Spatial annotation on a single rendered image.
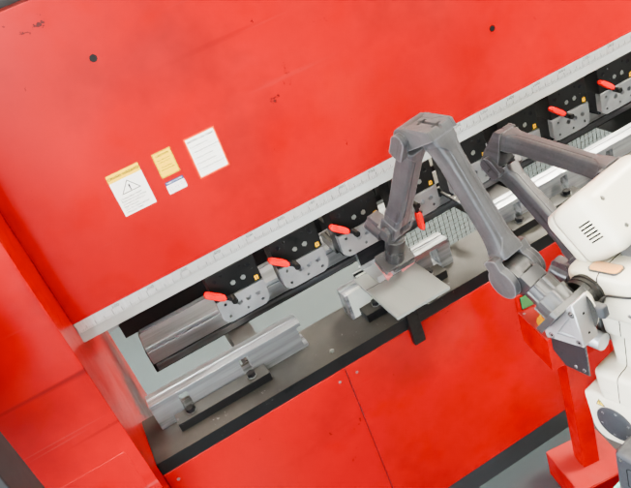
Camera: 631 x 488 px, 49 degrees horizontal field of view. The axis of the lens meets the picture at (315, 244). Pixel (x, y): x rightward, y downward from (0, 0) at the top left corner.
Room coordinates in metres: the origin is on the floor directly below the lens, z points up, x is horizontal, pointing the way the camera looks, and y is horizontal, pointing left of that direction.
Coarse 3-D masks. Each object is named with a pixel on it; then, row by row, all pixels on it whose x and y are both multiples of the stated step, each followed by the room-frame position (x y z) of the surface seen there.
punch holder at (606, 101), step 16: (608, 64) 2.01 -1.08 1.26; (624, 64) 2.03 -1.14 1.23; (592, 80) 2.02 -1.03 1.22; (608, 80) 2.01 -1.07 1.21; (624, 80) 2.03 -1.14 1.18; (592, 96) 2.03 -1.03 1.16; (608, 96) 2.00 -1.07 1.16; (624, 96) 2.02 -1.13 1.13; (592, 112) 2.04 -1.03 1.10; (608, 112) 2.00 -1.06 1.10
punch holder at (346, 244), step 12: (372, 192) 1.78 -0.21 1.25; (348, 204) 1.76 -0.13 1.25; (360, 204) 1.77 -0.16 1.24; (372, 204) 1.78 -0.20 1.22; (324, 216) 1.79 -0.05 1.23; (336, 216) 1.75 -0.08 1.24; (348, 216) 1.76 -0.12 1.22; (360, 216) 1.77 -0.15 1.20; (348, 228) 1.75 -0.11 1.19; (360, 228) 1.76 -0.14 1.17; (336, 240) 1.78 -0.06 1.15; (348, 240) 1.75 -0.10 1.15; (360, 240) 1.76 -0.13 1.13; (372, 240) 1.77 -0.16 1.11; (348, 252) 1.74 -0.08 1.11
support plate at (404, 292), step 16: (400, 272) 1.71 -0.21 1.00; (416, 272) 1.68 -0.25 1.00; (368, 288) 1.70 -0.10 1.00; (384, 288) 1.67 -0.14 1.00; (400, 288) 1.64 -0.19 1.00; (416, 288) 1.61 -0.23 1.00; (432, 288) 1.59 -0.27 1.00; (448, 288) 1.56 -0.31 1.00; (384, 304) 1.59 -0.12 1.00; (400, 304) 1.57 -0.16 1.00; (416, 304) 1.54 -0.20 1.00
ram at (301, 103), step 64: (64, 0) 1.64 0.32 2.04; (128, 0) 1.67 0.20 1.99; (192, 0) 1.71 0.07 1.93; (256, 0) 1.75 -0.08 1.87; (320, 0) 1.79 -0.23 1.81; (384, 0) 1.83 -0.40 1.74; (448, 0) 1.88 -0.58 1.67; (512, 0) 1.93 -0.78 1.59; (576, 0) 1.99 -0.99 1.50; (0, 64) 1.60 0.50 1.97; (64, 64) 1.63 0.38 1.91; (128, 64) 1.66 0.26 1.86; (192, 64) 1.69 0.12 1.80; (256, 64) 1.73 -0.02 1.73; (320, 64) 1.78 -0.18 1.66; (384, 64) 1.82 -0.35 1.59; (448, 64) 1.87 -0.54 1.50; (512, 64) 1.92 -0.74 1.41; (0, 128) 1.58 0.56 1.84; (64, 128) 1.61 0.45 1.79; (128, 128) 1.64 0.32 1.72; (192, 128) 1.68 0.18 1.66; (256, 128) 1.72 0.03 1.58; (320, 128) 1.76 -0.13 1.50; (384, 128) 1.81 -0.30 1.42; (0, 192) 1.56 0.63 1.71; (64, 192) 1.59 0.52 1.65; (192, 192) 1.66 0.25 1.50; (256, 192) 1.70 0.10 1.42; (320, 192) 1.74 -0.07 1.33; (64, 256) 1.57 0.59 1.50; (128, 256) 1.61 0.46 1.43; (192, 256) 1.64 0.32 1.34
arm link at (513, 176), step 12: (516, 156) 1.72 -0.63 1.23; (492, 168) 1.68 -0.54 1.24; (504, 168) 1.68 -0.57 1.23; (516, 168) 1.68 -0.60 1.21; (492, 180) 1.69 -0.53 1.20; (504, 180) 1.68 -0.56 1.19; (516, 180) 1.65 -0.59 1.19; (528, 180) 1.65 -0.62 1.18; (516, 192) 1.65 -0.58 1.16; (528, 192) 1.62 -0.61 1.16; (540, 192) 1.63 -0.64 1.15; (528, 204) 1.62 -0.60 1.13; (540, 204) 1.59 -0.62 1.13; (552, 204) 1.60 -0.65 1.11; (540, 216) 1.59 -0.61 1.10; (564, 252) 1.52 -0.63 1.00
